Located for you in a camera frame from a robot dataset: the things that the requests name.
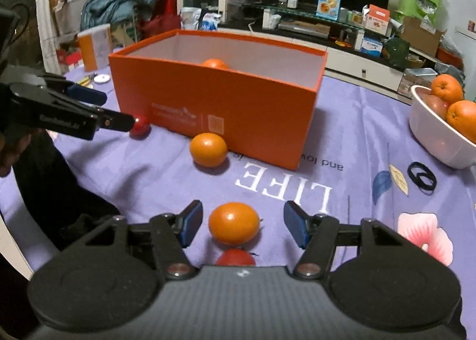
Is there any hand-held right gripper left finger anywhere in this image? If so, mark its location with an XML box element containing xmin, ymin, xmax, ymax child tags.
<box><xmin>85</xmin><ymin>199</ymin><xmax>204</xmax><ymax>281</ymax></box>

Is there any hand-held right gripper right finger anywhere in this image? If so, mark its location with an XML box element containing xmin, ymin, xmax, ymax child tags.
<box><xmin>283</xmin><ymin>201</ymin><xmax>404</xmax><ymax>280</ymax></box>

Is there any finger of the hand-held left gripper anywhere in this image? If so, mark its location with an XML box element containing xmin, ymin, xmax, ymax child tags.
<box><xmin>37</xmin><ymin>73</ymin><xmax>108</xmax><ymax>106</ymax></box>
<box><xmin>11</xmin><ymin>82</ymin><xmax>135</xmax><ymax>141</ymax></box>

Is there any small orange tangerine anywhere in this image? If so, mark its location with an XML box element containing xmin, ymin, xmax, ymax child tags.
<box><xmin>208</xmin><ymin>202</ymin><xmax>261</xmax><ymax>246</ymax></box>
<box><xmin>190</xmin><ymin>133</ymin><xmax>228</xmax><ymax>168</ymax></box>

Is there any red cherry tomato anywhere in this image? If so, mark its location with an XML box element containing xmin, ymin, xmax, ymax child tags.
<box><xmin>215</xmin><ymin>249</ymin><xmax>257</xmax><ymax>267</ymax></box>
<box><xmin>128</xmin><ymin>114</ymin><xmax>152</xmax><ymax>139</ymax></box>

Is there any orange cardboard box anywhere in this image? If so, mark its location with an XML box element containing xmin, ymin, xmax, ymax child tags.
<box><xmin>108</xmin><ymin>29</ymin><xmax>328</xmax><ymax>171</ymax></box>

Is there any person's left hand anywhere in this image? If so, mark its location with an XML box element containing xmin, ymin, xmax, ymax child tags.
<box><xmin>0</xmin><ymin>132</ymin><xmax>32</xmax><ymax>178</ymax></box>

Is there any white and orange canister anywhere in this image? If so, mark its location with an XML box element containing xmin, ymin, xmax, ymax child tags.
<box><xmin>77</xmin><ymin>23</ymin><xmax>112</xmax><ymax>72</ymax></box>

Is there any blue quilted jacket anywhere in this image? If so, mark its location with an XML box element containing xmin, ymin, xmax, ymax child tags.
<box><xmin>81</xmin><ymin>0</ymin><xmax>172</xmax><ymax>32</ymax></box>

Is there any red bag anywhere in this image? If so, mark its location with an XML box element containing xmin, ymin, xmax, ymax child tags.
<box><xmin>139</xmin><ymin>15</ymin><xmax>183</xmax><ymax>40</ymax></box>

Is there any purple floral tablecloth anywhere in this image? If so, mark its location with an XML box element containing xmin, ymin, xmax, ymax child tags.
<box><xmin>0</xmin><ymin>65</ymin><xmax>476</xmax><ymax>340</ymax></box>

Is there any white plastic bag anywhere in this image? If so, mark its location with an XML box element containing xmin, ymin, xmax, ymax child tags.
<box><xmin>180</xmin><ymin>7</ymin><xmax>220</xmax><ymax>32</ymax></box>

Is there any white bowl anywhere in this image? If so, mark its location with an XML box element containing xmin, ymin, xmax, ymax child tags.
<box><xmin>409</xmin><ymin>84</ymin><xmax>476</xmax><ymax>170</ymax></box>

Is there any TV stand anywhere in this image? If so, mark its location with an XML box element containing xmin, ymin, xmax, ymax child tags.
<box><xmin>219</xmin><ymin>2</ymin><xmax>413</xmax><ymax>99</ymax></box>

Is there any blue and white box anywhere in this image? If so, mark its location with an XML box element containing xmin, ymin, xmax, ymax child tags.
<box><xmin>361</xmin><ymin>37</ymin><xmax>383</xmax><ymax>57</ymax></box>

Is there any silver media player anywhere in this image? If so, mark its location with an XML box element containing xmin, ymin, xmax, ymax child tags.
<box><xmin>278</xmin><ymin>21</ymin><xmax>331</xmax><ymax>38</ymax></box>

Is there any orange in bowl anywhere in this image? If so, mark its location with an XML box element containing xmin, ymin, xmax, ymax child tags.
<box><xmin>445</xmin><ymin>100</ymin><xmax>476</xmax><ymax>144</ymax></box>
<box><xmin>430</xmin><ymin>74</ymin><xmax>464</xmax><ymax>105</ymax></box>

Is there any dark green bag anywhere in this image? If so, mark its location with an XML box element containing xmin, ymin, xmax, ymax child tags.
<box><xmin>382</xmin><ymin>37</ymin><xmax>410</xmax><ymax>69</ymax></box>

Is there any red and white box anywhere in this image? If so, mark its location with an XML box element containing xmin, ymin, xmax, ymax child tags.
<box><xmin>362</xmin><ymin>5</ymin><xmax>391</xmax><ymax>37</ymax></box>

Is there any blue snack box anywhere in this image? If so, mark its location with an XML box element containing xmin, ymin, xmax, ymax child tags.
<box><xmin>316</xmin><ymin>0</ymin><xmax>342</xmax><ymax>20</ymax></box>

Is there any brown cardboard box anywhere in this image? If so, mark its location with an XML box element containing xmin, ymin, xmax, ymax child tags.
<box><xmin>400</xmin><ymin>17</ymin><xmax>447</xmax><ymax>57</ymax></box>

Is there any white freezer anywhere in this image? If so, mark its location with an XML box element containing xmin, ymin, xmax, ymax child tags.
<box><xmin>454</xmin><ymin>26</ymin><xmax>476</xmax><ymax>63</ymax></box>

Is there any black hair tie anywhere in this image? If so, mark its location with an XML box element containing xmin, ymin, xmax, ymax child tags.
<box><xmin>407</xmin><ymin>162</ymin><xmax>437</xmax><ymax>189</ymax></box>
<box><xmin>414</xmin><ymin>173</ymin><xmax>435</xmax><ymax>193</ymax></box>

